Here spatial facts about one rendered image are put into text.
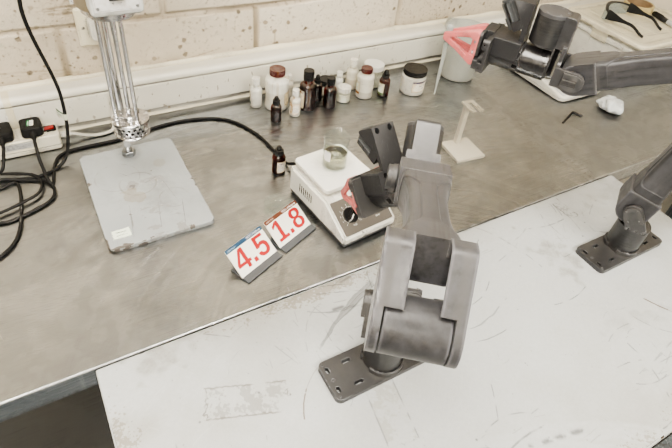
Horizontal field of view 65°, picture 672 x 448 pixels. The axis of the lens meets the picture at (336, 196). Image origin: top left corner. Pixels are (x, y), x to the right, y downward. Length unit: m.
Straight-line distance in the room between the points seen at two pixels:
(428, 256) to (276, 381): 0.40
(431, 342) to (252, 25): 1.05
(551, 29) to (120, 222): 0.86
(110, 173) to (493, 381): 0.84
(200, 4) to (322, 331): 0.81
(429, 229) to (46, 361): 0.63
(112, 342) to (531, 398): 0.66
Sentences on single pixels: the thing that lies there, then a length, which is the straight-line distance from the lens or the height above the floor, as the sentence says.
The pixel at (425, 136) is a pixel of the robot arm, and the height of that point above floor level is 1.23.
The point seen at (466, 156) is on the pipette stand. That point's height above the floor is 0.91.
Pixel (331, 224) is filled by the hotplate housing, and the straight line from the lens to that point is 1.03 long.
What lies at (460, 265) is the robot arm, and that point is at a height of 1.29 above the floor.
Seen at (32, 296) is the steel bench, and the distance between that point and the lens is 1.03.
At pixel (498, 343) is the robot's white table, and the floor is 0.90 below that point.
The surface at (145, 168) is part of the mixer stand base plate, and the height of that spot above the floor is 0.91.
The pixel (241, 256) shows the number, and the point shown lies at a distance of 0.98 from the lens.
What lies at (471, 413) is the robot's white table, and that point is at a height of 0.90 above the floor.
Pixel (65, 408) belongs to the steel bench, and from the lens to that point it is 1.68.
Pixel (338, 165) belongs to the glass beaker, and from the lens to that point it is 1.06.
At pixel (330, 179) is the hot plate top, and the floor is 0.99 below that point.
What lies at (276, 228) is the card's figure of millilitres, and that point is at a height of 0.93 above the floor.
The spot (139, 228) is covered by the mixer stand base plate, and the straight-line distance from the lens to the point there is 1.07.
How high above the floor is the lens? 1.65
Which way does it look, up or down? 41 degrees down
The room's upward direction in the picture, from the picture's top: 8 degrees clockwise
